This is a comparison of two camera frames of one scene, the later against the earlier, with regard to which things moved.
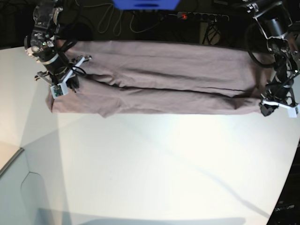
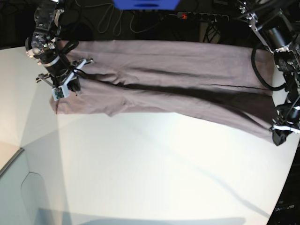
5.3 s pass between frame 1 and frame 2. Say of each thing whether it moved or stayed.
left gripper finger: stayed
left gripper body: stayed
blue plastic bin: stayed
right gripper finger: moved
